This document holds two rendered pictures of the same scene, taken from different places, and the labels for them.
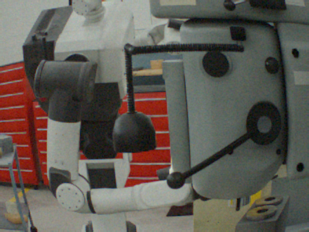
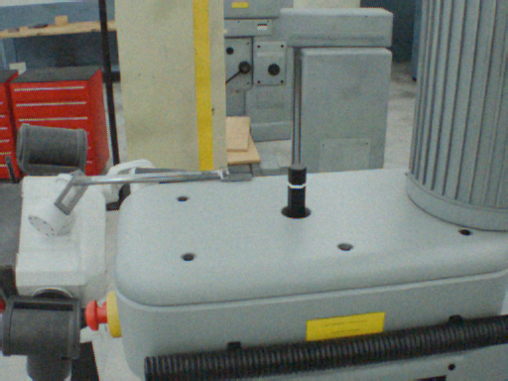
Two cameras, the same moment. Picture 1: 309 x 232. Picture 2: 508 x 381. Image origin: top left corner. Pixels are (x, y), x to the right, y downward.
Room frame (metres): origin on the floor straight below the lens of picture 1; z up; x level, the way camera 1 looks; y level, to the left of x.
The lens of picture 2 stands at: (0.48, 0.11, 2.22)
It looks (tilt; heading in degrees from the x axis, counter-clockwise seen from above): 25 degrees down; 341
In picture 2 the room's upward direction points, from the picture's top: straight up
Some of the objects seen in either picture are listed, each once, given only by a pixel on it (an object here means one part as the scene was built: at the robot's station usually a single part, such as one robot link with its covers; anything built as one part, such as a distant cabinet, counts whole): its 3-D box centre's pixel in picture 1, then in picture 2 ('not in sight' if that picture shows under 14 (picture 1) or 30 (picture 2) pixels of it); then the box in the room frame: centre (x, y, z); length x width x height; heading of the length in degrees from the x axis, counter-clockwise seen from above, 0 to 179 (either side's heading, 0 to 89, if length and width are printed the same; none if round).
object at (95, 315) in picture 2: not in sight; (99, 315); (1.12, 0.10, 1.76); 0.04 x 0.03 x 0.04; 169
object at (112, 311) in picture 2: not in sight; (117, 314); (1.12, 0.08, 1.76); 0.06 x 0.02 x 0.06; 169
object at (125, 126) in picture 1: (133, 130); not in sight; (1.10, 0.04, 1.44); 0.07 x 0.07 x 0.06
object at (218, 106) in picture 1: (242, 105); not in sight; (1.07, -0.15, 1.47); 0.21 x 0.19 x 0.32; 169
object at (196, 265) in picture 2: not in sight; (306, 266); (1.07, -0.16, 1.81); 0.47 x 0.26 x 0.16; 79
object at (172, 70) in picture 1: (180, 122); not in sight; (1.10, -0.04, 1.45); 0.04 x 0.04 x 0.21; 79
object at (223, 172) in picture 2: not in sight; (162, 177); (1.23, -0.02, 1.89); 0.24 x 0.04 x 0.01; 77
